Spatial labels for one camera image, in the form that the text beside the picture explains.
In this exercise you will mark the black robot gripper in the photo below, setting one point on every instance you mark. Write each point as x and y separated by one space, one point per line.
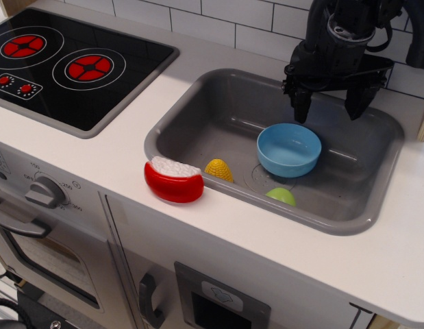
338 62

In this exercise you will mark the yellow toy corn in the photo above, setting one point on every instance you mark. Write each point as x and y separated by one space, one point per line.
219 169

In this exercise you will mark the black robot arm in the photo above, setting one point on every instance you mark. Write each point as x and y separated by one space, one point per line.
379 13

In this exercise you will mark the blue plastic bowl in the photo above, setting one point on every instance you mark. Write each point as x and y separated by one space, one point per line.
288 150

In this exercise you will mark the grey toy sink basin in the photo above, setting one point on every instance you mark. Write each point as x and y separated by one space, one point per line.
330 173

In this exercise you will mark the black sink faucet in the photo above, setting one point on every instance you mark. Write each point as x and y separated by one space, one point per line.
415 11

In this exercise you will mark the red bowl of rice toy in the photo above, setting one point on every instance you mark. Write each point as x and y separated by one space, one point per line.
173 181

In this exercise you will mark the green toy fruit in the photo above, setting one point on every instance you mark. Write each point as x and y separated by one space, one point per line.
282 195

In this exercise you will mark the grey dishwasher panel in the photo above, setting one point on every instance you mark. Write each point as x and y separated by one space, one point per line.
208 303

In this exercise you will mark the black toy stovetop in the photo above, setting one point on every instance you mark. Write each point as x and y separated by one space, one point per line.
71 75

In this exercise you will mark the grey oven knob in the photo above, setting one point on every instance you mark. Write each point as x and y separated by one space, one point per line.
45 192

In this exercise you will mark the toy oven door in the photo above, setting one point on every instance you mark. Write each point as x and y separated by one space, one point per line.
70 264

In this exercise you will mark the grey cabinet door handle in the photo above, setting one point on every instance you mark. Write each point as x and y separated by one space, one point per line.
154 317

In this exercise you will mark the grey oven door handle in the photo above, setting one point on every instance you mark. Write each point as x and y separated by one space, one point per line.
32 229

